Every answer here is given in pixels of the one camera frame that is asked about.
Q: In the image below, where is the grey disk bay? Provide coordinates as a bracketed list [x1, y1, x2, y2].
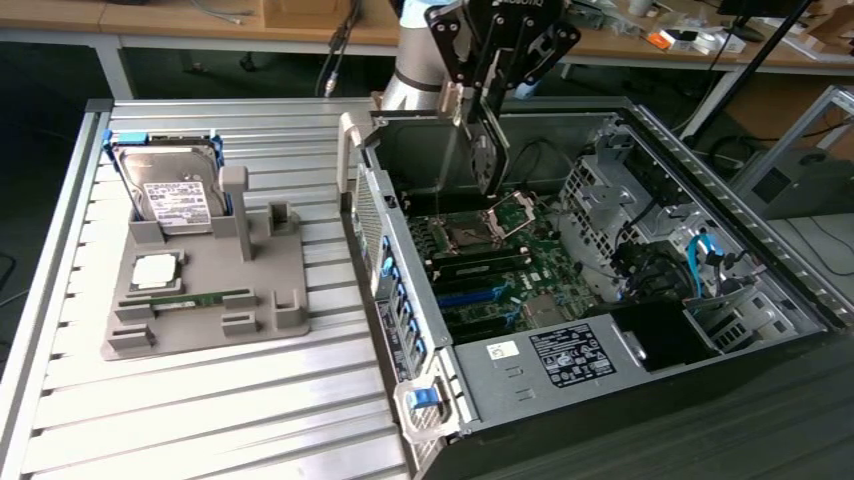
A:
[683, 287, 783, 352]

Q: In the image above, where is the blue wire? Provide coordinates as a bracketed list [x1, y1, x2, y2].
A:
[684, 232, 727, 301]

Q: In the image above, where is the black wire bundle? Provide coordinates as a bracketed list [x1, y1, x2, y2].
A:
[610, 239, 695, 302]

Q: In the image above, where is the aluminium frame rail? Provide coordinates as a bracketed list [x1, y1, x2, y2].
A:
[772, 84, 854, 166]

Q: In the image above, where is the grey power supply unit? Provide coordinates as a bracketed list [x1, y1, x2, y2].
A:
[443, 312, 652, 422]

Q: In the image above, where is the hard disk with blue carrier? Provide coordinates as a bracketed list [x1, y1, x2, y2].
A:
[101, 128, 232, 236]

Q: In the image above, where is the green RAM stick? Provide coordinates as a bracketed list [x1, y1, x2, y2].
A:
[119, 292, 255, 308]

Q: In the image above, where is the metal drive cage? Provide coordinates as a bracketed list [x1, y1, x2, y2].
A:
[558, 149, 646, 241]

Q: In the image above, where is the open black PC case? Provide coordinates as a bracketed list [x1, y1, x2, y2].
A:
[336, 104, 854, 480]

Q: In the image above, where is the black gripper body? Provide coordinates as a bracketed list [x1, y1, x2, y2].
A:
[463, 0, 568, 24]

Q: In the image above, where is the CPU socket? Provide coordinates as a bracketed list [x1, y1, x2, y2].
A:
[432, 212, 499, 251]

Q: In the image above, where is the black graphics card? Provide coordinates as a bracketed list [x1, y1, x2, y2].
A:
[436, 82, 514, 197]

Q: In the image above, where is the hanging cable with plug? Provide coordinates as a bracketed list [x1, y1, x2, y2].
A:
[323, 0, 365, 99]

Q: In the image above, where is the silver CPU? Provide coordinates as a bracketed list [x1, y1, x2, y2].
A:
[131, 254, 183, 291]

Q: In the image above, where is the white box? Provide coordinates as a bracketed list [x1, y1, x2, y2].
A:
[692, 32, 747, 55]

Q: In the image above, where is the blue card retainer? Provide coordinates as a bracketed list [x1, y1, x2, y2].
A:
[377, 237, 428, 374]

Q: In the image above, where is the black wire loop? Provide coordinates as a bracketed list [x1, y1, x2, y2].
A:
[511, 139, 579, 184]

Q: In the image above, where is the grey parts rack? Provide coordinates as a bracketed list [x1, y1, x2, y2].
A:
[99, 166, 313, 362]

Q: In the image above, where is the grey cable on desk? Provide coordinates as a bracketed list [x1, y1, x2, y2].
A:
[188, 0, 259, 25]

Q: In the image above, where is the brown cardboard box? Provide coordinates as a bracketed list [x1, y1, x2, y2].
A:
[259, 0, 353, 30]

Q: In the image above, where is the black stand pole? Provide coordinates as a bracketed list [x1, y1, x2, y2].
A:
[679, 0, 816, 144]

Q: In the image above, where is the wooden desk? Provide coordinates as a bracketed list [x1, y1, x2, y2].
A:
[0, 0, 854, 76]

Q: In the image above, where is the metal socket cover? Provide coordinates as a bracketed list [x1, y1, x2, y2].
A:
[486, 192, 540, 239]

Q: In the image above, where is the black monitor stand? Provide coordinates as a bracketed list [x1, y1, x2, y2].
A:
[716, 0, 768, 42]

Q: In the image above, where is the black fan shroud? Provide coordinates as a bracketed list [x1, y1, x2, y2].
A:
[610, 299, 726, 374]

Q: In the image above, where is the orange box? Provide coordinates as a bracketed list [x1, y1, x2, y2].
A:
[650, 28, 699, 51]

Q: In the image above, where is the green motherboard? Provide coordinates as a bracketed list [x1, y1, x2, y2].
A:
[399, 197, 606, 344]

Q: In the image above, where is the grey cabinet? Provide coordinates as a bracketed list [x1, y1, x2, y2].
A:
[730, 147, 854, 221]

